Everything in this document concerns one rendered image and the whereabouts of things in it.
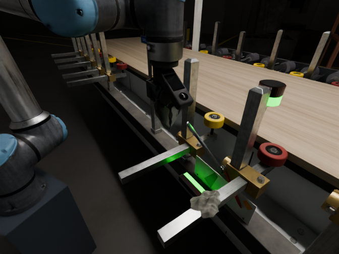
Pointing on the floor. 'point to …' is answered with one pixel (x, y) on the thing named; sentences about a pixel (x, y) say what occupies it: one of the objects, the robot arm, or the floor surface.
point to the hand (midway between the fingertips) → (169, 127)
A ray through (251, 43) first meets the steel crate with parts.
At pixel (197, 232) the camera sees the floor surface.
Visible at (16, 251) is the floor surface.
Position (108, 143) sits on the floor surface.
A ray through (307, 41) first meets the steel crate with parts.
